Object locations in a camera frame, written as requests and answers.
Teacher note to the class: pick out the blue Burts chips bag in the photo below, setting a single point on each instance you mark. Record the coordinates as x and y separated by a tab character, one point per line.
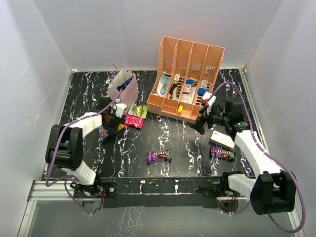
124	85

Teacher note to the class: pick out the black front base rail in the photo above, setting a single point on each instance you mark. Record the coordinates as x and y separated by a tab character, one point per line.
165	192

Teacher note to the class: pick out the orange desk file organizer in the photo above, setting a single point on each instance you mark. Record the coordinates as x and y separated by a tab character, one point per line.
182	60

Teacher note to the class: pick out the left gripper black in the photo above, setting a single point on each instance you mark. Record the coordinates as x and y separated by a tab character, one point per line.
113	130

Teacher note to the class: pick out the pale pink paper bag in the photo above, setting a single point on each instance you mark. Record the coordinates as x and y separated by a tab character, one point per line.
130	94

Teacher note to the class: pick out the small yellow box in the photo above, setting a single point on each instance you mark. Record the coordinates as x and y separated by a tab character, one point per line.
180	108

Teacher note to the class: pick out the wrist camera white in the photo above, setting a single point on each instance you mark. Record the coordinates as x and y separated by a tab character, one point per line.
119	108
208	99

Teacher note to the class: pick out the black yellow utility knife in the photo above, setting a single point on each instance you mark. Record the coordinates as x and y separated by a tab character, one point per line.
174	91

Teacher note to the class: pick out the light blue tape dispenser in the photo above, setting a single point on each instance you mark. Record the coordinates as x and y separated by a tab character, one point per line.
163	84

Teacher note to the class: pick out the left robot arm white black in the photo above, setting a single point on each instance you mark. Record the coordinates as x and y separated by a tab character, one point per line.
65	144

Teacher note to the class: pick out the blue white item pack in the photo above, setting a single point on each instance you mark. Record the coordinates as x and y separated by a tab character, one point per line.
204	86

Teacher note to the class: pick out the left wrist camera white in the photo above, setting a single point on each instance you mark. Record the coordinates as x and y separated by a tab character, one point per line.
119	108

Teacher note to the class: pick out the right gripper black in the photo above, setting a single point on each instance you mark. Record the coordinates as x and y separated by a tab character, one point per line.
200	121

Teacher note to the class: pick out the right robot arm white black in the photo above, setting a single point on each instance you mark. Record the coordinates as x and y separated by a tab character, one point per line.
273	189

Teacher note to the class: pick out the white plastic packet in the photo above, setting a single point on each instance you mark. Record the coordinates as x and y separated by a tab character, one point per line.
187	98

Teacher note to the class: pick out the pink candy packet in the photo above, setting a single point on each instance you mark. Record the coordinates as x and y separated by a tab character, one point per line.
134	121

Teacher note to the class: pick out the blue M&M's packet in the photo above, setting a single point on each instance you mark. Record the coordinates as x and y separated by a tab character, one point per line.
103	134

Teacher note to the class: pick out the green candy packet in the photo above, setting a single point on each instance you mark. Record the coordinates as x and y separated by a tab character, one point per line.
138	111

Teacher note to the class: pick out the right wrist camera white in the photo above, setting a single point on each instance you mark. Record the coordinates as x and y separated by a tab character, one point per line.
208	99

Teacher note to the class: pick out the yellow M&M's packet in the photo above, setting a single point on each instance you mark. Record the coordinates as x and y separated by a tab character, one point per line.
120	127

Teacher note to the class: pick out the aluminium frame rail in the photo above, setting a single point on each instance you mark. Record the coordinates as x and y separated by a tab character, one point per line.
64	192

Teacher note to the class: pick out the purple M&M's packet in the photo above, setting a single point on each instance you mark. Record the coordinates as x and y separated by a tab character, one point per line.
157	156
217	152

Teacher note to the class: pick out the white rectangular box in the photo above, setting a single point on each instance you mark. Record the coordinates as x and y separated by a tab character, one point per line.
222	140

